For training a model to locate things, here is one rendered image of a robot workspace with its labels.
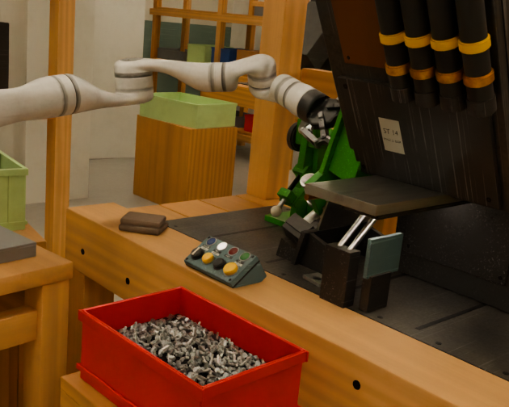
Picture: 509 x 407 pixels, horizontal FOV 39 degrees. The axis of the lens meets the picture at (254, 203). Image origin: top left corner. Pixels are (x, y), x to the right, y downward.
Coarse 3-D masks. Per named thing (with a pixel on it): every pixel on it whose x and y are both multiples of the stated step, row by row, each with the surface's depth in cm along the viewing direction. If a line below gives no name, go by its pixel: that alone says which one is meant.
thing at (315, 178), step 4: (312, 176) 149; (316, 176) 148; (320, 176) 148; (324, 176) 149; (308, 180) 148; (312, 180) 148; (316, 180) 148; (320, 180) 149; (324, 180) 149; (312, 200) 152; (316, 200) 151; (320, 200) 152; (324, 200) 153; (312, 204) 154; (316, 204) 152; (320, 204) 153; (324, 204) 154; (316, 208) 153; (320, 208) 154; (316, 212) 155; (320, 212) 154
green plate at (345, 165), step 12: (336, 120) 144; (336, 132) 145; (336, 144) 146; (348, 144) 144; (324, 156) 147; (336, 156) 147; (348, 156) 144; (324, 168) 148; (336, 168) 147; (348, 168) 145; (360, 168) 143
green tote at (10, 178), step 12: (0, 156) 209; (0, 168) 210; (12, 168) 201; (24, 168) 193; (0, 180) 190; (12, 180) 192; (24, 180) 194; (0, 192) 191; (12, 192) 193; (24, 192) 195; (0, 204) 192; (12, 204) 194; (24, 204) 196; (0, 216) 193; (12, 216) 194; (24, 216) 197; (12, 228) 195; (24, 228) 198
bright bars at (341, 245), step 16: (352, 224) 137; (368, 224) 136; (336, 256) 134; (352, 256) 132; (336, 272) 134; (352, 272) 133; (336, 288) 135; (352, 288) 135; (336, 304) 135; (352, 304) 136
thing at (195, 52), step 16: (160, 0) 837; (224, 0) 753; (256, 0) 783; (160, 16) 843; (176, 16) 804; (192, 16) 784; (208, 16) 764; (224, 16) 747; (240, 16) 736; (256, 16) 719; (224, 32) 764; (160, 48) 847; (176, 48) 886; (192, 48) 802; (208, 48) 790; (224, 48) 761; (240, 48) 803; (240, 80) 738; (240, 112) 813; (240, 128) 767; (240, 144) 819
